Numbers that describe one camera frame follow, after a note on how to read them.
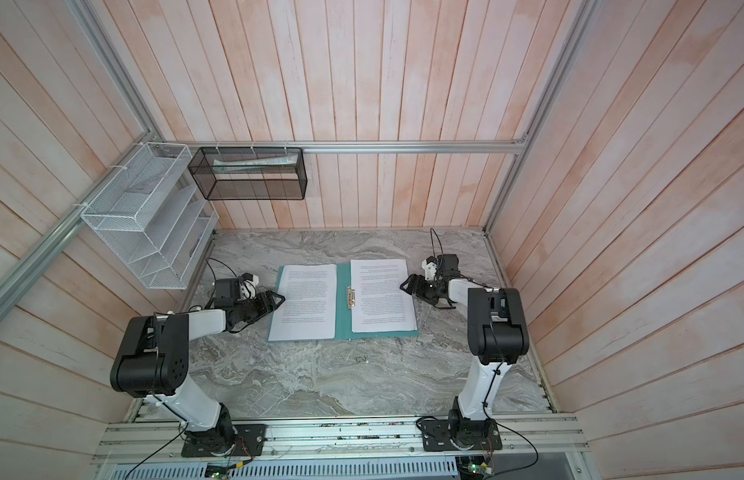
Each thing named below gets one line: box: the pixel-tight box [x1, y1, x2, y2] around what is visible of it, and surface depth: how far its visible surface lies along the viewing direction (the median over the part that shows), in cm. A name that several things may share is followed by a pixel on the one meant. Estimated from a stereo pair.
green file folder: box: [267, 262, 419, 343], surface depth 97 cm
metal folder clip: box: [346, 285, 356, 310], surface depth 103 cm
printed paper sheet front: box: [269, 264, 337, 341], surface depth 100 cm
